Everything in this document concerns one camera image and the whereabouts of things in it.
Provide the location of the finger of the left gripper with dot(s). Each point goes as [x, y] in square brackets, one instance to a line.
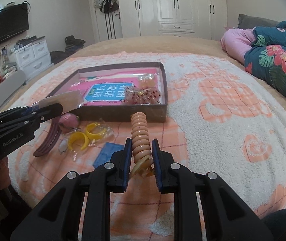
[41, 115]
[17, 112]

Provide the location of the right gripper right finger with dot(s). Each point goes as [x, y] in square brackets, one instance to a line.
[204, 205]

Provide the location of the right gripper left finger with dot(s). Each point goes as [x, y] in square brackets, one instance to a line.
[79, 204]

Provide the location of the maroon hair clip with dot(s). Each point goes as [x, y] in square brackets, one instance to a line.
[50, 140]

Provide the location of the clear bag necklace card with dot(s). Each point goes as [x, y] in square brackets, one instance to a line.
[69, 100]

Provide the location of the yellow rings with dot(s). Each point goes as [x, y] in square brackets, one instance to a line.
[85, 137]

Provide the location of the blue plastic card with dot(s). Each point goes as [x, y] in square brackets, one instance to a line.
[106, 153]

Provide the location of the left hand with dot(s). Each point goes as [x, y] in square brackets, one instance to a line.
[4, 174]

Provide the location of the grey chair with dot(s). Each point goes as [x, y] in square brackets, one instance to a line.
[10, 85]

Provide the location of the white drawer cabinet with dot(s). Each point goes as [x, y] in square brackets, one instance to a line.
[32, 58]

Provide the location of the brown clothes heap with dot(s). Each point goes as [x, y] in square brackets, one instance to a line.
[58, 56]

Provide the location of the pink book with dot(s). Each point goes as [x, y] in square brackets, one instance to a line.
[106, 87]

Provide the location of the dark clothes pile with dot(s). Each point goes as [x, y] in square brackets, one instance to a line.
[73, 45]

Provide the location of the brown cardboard tray box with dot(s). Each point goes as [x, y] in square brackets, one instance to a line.
[155, 113]

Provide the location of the black television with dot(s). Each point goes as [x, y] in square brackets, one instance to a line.
[13, 21]

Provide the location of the orange white patterned blanket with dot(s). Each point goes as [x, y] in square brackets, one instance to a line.
[219, 118]

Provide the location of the clear speckled hair claw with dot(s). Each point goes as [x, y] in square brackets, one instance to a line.
[137, 96]

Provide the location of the white door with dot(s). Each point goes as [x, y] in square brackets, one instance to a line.
[105, 26]

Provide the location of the hanging bags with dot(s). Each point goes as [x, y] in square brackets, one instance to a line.
[106, 6]

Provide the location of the blue floral quilt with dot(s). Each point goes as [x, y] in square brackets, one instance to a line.
[266, 59]

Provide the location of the tan bedspread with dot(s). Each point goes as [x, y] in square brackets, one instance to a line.
[168, 44]

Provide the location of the white wardrobe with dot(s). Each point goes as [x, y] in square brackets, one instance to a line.
[204, 19]

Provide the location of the grey headboard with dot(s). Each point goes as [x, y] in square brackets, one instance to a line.
[249, 22]

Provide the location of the pearl bead bracelet bag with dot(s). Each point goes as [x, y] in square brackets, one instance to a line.
[147, 81]

